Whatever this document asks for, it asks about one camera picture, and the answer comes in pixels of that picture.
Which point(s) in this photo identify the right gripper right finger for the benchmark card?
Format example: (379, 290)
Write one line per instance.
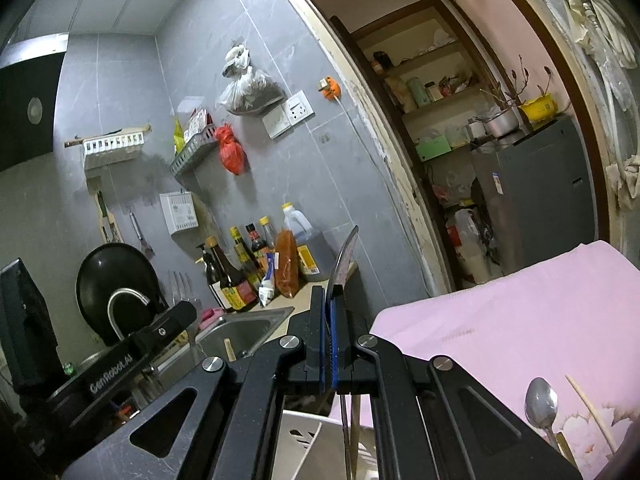
(432, 420)

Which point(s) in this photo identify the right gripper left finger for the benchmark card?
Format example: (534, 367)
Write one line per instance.
(222, 420)

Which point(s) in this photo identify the wooden chopstick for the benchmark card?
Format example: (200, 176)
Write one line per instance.
(354, 431)
(605, 431)

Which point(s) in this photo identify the dark steel spoon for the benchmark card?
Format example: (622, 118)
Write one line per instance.
(339, 336)

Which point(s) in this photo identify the gold spoon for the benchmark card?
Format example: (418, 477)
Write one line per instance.
(565, 448)

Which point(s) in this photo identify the white plastic utensil caddy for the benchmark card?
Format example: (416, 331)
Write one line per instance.
(309, 447)

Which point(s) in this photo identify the dark soy sauce bottle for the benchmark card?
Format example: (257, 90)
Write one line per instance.
(234, 285)

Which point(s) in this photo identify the chrome faucet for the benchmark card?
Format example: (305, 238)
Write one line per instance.
(128, 311)

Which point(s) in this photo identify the blue white packet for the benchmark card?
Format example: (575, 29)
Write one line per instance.
(267, 289)

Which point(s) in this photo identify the dark vinegar bottle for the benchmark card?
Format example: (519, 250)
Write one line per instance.
(211, 275)

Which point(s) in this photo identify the black wok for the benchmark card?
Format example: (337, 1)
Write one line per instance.
(109, 267)

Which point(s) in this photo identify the orange spice bag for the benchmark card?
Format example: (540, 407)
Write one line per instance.
(286, 264)

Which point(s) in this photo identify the red cap sauce bottle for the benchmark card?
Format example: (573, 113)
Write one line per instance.
(259, 247)

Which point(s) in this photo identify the pink floral table cloth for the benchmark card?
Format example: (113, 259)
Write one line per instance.
(575, 314)

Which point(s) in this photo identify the large oil jug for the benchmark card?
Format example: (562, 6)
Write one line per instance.
(315, 256)

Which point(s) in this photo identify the grey refrigerator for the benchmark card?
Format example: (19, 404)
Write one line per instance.
(537, 192)

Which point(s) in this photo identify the red plastic bag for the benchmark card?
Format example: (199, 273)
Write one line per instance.
(231, 153)

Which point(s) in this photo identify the steel pot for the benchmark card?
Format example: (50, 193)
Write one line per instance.
(502, 123)

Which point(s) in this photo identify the clear bag of dried goods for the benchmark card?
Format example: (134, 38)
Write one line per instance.
(250, 91)

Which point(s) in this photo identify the yellow pot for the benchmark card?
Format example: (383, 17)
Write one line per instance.
(540, 109)

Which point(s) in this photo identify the white wall box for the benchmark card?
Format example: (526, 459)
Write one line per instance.
(179, 211)

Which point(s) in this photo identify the grey wall shelf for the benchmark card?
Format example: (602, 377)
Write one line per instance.
(198, 147)

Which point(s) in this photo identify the white wall basket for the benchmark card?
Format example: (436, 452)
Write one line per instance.
(108, 149)

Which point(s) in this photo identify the white wall socket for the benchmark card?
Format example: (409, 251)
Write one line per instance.
(293, 111)

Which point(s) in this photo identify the orange wall hook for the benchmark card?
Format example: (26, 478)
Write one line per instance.
(329, 88)

